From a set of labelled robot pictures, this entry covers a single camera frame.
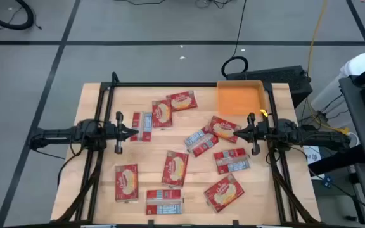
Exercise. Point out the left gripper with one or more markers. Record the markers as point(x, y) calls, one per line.
point(114, 132)

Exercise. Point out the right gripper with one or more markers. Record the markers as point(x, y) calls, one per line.
point(261, 132)

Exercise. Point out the red popcorn bag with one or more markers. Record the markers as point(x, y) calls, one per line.
point(142, 126)
point(201, 144)
point(222, 128)
point(164, 201)
point(223, 193)
point(182, 101)
point(162, 113)
point(126, 182)
point(175, 168)
point(231, 161)

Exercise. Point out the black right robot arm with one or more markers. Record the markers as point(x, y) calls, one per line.
point(312, 136)

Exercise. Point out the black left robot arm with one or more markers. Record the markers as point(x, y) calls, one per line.
point(59, 134)

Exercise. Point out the yellow gripper tag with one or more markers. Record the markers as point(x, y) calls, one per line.
point(263, 112)

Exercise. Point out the orange plastic basket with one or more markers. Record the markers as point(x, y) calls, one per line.
point(239, 101)

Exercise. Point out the black perforated computer case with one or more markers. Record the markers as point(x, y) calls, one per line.
point(280, 77)

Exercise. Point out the white paper sheet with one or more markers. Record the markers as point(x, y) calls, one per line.
point(312, 159)

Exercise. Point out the black support beam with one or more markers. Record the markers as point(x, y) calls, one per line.
point(337, 161)

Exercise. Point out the white tall cylinder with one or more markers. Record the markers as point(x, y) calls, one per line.
point(360, 65)

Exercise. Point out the small black plug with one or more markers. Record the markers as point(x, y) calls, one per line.
point(350, 218)

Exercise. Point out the black metal rig frame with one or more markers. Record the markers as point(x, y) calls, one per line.
point(170, 84)

